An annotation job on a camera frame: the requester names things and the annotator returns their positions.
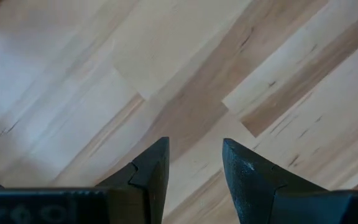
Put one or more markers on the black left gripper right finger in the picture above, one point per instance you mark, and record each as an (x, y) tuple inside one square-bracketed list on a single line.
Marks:
[(247, 186)]

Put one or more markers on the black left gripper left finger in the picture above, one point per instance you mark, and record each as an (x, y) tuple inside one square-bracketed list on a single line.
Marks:
[(149, 186)]

